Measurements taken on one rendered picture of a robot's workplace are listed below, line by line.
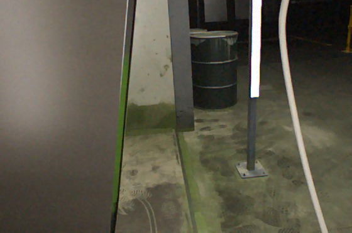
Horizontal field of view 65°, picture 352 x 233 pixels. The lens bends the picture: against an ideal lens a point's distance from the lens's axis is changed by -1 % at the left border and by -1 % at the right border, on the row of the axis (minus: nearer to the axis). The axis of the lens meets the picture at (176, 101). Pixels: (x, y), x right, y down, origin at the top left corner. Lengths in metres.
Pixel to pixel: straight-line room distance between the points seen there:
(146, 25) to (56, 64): 2.20
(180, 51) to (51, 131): 2.24
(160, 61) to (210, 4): 5.00
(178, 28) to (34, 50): 2.24
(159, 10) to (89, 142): 2.21
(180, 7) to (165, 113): 1.02
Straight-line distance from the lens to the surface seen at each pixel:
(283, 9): 0.74
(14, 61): 0.46
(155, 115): 2.80
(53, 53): 0.44
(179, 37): 2.63
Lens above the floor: 1.24
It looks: 19 degrees down
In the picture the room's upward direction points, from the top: 4 degrees counter-clockwise
